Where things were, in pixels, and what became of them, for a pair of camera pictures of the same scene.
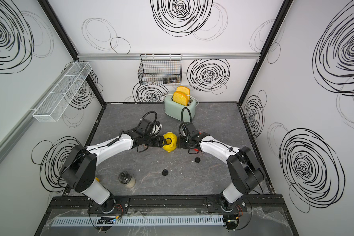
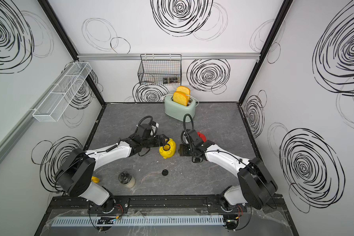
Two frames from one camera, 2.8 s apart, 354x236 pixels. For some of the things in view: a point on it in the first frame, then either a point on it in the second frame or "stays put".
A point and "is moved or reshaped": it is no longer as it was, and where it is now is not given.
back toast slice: x=184 y=89 stays put
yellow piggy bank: x=171 y=141 is moved or reshaped
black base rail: x=169 y=203 stays put
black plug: x=164 y=172 stays put
